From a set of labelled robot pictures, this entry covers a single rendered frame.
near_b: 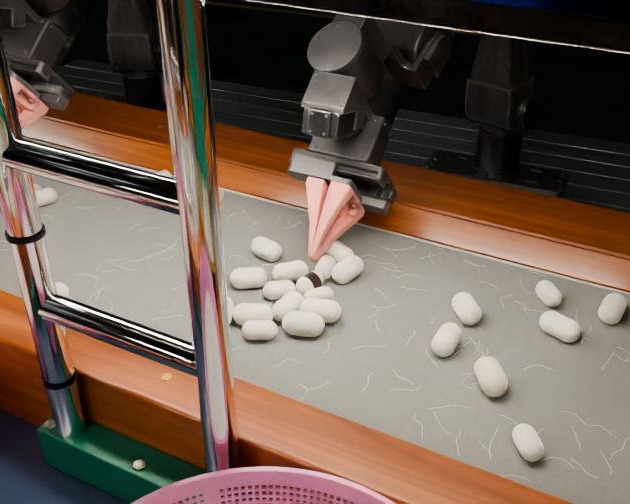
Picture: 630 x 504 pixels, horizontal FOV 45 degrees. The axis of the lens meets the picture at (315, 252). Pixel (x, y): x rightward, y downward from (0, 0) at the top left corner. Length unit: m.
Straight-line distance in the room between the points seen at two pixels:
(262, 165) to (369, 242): 0.19
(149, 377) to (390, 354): 0.20
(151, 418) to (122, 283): 0.20
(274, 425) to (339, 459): 0.06
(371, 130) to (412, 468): 0.35
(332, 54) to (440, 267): 0.24
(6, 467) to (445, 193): 0.52
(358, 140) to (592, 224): 0.27
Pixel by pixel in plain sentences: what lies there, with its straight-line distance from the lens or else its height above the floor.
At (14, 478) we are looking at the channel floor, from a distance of 0.70.
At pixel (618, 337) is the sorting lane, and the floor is 0.74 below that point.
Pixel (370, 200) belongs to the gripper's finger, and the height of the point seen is 0.80.
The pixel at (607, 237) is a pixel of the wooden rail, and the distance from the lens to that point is 0.83.
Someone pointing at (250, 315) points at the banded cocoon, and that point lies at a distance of 0.68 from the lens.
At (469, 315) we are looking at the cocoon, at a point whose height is 0.76.
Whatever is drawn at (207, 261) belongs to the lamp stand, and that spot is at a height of 0.93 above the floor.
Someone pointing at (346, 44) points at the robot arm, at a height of 0.95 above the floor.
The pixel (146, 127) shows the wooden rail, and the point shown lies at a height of 0.76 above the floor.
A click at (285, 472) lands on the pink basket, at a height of 0.77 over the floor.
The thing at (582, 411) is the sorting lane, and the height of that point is 0.74.
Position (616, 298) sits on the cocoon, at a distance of 0.75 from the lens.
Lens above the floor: 1.17
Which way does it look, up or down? 32 degrees down
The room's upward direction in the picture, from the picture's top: straight up
